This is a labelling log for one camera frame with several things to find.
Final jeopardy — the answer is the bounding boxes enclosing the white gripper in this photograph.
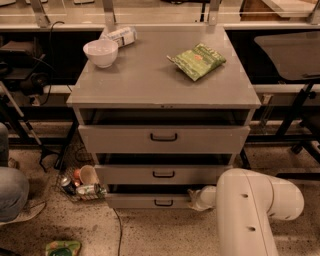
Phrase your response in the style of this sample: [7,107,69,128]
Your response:
[187,186,216,211]

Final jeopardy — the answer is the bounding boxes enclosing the grey bottom drawer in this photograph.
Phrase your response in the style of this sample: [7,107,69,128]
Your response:
[106,193,191,209]

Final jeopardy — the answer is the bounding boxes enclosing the grey drawer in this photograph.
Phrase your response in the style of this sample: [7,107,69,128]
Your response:
[95,165,231,185]
[78,125,250,154]
[106,193,191,209]

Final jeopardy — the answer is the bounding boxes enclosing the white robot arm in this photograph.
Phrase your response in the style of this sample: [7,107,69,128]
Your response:
[188,168,304,256]

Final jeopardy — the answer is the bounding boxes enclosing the grey middle drawer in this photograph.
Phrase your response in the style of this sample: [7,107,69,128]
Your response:
[95,165,231,185]

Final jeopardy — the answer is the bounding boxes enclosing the grey drawer cabinet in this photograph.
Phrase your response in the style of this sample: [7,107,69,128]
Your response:
[67,26,260,195]

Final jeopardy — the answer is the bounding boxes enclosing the grey top drawer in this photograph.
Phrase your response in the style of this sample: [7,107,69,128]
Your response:
[78,125,250,154]

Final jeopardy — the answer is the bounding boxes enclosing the green white can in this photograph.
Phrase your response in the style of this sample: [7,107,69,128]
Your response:
[76,183,104,196]

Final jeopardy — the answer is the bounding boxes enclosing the paper cup in basket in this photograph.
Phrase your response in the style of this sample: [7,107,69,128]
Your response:
[79,165,99,185]

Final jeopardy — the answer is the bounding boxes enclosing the orange round fruit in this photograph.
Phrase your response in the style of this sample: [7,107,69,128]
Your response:
[73,169,80,179]

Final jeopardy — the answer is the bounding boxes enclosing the blue soda can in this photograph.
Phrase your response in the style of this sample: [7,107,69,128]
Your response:
[61,177,76,195]

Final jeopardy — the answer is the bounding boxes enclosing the green bag on floor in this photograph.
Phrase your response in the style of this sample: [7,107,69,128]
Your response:
[45,240,81,256]

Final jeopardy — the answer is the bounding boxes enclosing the green chip bag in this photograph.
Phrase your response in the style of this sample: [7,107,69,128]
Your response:
[168,43,226,82]

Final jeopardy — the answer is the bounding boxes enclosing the white bowl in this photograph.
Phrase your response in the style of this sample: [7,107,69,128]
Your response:
[83,39,118,68]

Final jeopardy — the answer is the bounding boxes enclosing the white blue snack package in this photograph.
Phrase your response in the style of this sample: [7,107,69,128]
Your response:
[100,27,137,48]

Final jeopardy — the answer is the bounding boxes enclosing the black office chair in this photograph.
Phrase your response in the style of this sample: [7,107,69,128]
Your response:
[254,31,320,162]

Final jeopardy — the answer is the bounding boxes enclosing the person leg in jeans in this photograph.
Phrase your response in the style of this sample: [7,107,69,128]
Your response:
[0,124,29,223]

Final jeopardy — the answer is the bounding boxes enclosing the person grey shoe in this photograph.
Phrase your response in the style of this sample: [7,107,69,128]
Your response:
[0,202,46,226]

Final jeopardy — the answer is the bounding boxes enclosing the black tripod stand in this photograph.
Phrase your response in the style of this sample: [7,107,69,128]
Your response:
[0,79,61,174]

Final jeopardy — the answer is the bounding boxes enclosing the black floor cable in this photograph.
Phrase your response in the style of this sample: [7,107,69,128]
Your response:
[112,208,124,256]

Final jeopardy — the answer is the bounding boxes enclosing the wire basket on floor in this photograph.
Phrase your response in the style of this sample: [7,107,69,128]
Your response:
[56,142,106,202]

